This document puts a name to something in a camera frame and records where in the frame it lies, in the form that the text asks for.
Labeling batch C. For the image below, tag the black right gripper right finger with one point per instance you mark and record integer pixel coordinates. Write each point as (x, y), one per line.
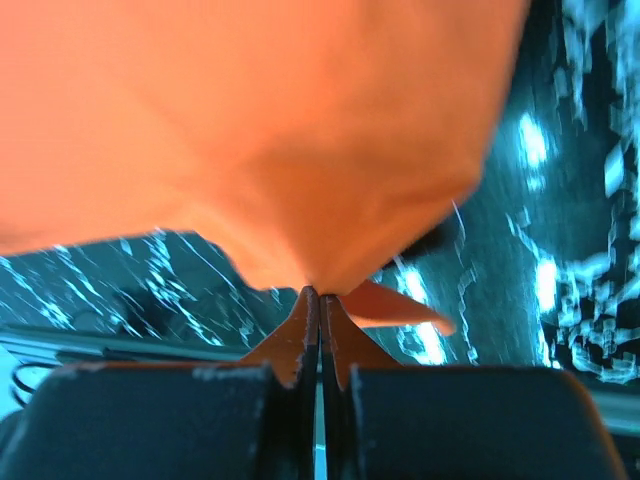
(385, 420)

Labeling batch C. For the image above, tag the orange t-shirt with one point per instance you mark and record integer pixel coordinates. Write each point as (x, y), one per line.
(312, 141)

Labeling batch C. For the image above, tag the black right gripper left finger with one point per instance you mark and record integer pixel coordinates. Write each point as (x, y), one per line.
(250, 419)

